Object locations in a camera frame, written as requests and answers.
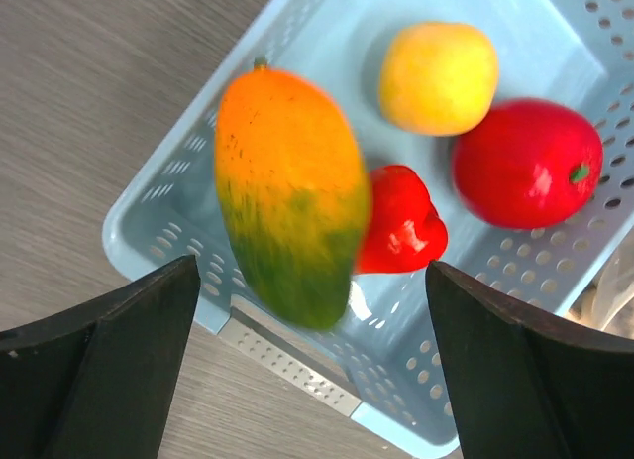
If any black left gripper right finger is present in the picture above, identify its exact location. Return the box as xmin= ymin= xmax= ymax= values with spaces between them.
xmin=425 ymin=262 xmax=633 ymax=458

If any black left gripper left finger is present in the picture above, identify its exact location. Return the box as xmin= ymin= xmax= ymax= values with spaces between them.
xmin=1 ymin=255 xmax=200 ymax=458

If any red yellow fake pear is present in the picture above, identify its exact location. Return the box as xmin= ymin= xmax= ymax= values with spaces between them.
xmin=356 ymin=165 xmax=449 ymax=275

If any red fake apple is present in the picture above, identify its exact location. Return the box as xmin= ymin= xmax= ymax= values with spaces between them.
xmin=452 ymin=98 xmax=603 ymax=230

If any green fake fruit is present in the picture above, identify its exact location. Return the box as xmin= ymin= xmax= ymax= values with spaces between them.
xmin=214 ymin=57 xmax=371 ymax=330

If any yellow fake lemon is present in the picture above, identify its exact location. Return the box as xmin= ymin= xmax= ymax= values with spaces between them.
xmin=377 ymin=21 xmax=499 ymax=137

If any clear polka dot zip bag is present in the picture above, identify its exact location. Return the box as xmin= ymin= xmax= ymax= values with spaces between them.
xmin=567 ymin=233 xmax=633 ymax=339

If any light blue plastic basket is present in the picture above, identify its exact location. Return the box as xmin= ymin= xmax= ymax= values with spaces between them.
xmin=102 ymin=0 xmax=633 ymax=458

